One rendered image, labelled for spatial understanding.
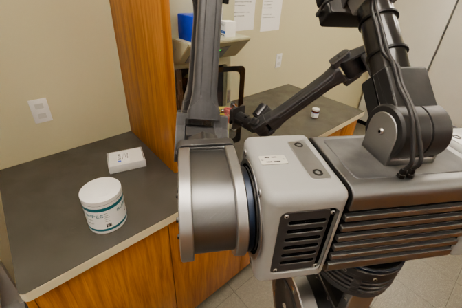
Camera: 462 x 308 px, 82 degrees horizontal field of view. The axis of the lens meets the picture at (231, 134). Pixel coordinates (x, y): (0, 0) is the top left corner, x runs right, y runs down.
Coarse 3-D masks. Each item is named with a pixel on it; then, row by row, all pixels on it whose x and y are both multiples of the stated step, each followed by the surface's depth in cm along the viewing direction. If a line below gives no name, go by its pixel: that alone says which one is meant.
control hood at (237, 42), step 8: (176, 40) 101; (184, 40) 101; (224, 40) 106; (232, 40) 108; (240, 40) 111; (248, 40) 115; (176, 48) 103; (184, 48) 98; (232, 48) 115; (240, 48) 119; (176, 56) 104; (184, 56) 102; (224, 56) 120; (176, 64) 106
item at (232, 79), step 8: (184, 72) 110; (224, 72) 116; (232, 72) 117; (240, 72) 118; (184, 80) 112; (224, 80) 118; (232, 80) 119; (240, 80) 120; (184, 88) 114; (224, 88) 120; (232, 88) 121; (240, 88) 122; (224, 96) 122; (232, 96) 123; (240, 96) 125; (224, 104) 124; (240, 104) 127; (240, 128) 134; (232, 136) 135; (240, 136) 136
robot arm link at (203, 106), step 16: (208, 0) 51; (208, 16) 51; (208, 32) 51; (208, 48) 51; (208, 64) 51; (208, 80) 51; (192, 96) 51; (208, 96) 51; (192, 112) 50; (208, 112) 51; (176, 128) 50; (224, 128) 53; (176, 144) 49; (176, 160) 51
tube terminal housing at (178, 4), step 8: (176, 0) 98; (184, 0) 100; (232, 0) 114; (176, 8) 99; (184, 8) 101; (192, 8) 103; (224, 8) 113; (232, 8) 116; (176, 16) 100; (224, 16) 115; (232, 16) 117; (176, 24) 102; (176, 32) 103; (184, 64) 111; (224, 64) 128; (176, 104) 117
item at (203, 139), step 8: (192, 136) 46; (200, 136) 46; (208, 136) 46; (216, 136) 47; (184, 144) 38; (192, 144) 38; (200, 144) 38; (208, 144) 39; (216, 144) 39; (224, 144) 39; (232, 144) 39; (176, 152) 39
